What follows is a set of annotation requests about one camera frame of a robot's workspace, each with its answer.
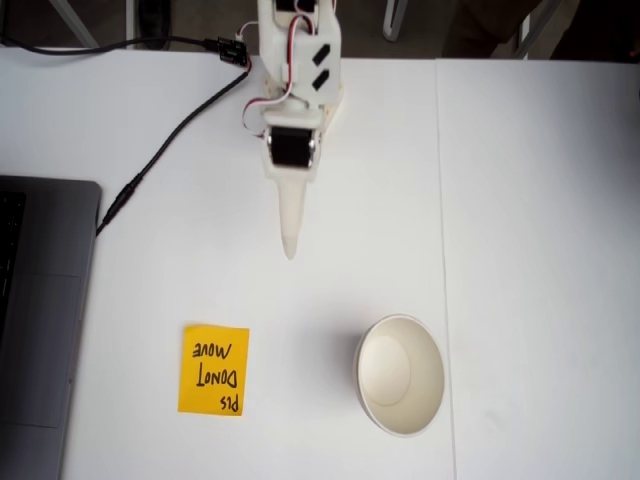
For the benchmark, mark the brown paper cup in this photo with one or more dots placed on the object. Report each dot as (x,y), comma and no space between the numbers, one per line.
(400,380)

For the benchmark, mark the black controller board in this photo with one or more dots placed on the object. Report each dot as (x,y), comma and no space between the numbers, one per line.
(231,50)

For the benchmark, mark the yellow handwritten sticky note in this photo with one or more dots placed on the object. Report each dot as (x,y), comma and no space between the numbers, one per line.
(215,370)

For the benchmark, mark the person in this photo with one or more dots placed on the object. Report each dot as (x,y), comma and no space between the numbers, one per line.
(490,25)

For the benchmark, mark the dark grey laptop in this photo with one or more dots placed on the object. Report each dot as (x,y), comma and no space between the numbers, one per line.
(45,300)

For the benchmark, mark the grey metal chair frame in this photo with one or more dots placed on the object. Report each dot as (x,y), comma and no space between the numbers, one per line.
(395,20)

